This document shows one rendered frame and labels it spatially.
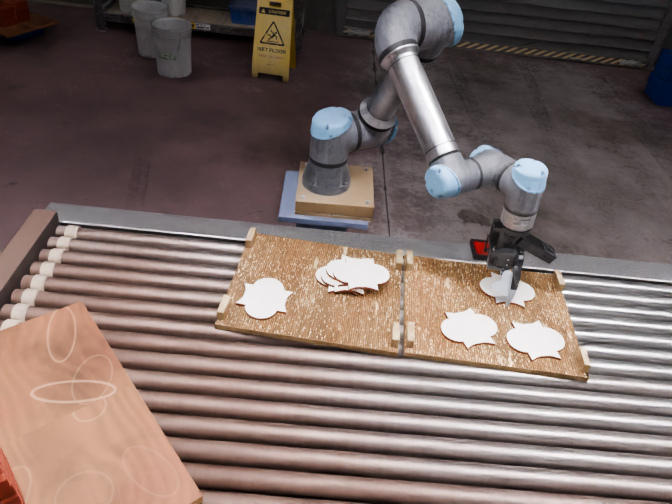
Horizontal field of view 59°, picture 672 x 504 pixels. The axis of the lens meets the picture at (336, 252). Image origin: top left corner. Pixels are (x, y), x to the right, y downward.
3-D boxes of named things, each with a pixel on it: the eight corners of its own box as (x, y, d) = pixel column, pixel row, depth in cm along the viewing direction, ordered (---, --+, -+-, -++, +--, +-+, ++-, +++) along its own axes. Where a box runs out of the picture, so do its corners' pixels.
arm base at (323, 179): (300, 169, 189) (302, 141, 183) (347, 170, 191) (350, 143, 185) (303, 195, 177) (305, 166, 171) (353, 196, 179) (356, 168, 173)
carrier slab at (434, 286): (403, 258, 158) (404, 254, 157) (555, 279, 158) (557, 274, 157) (403, 356, 131) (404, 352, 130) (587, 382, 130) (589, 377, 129)
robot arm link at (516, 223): (534, 200, 137) (540, 220, 131) (529, 216, 140) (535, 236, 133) (501, 197, 137) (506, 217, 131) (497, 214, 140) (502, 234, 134)
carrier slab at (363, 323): (250, 236, 159) (250, 231, 158) (401, 259, 158) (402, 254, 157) (214, 329, 131) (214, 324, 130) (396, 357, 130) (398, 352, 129)
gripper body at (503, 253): (482, 252, 148) (492, 212, 140) (517, 255, 147) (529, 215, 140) (486, 272, 141) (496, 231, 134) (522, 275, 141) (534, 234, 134)
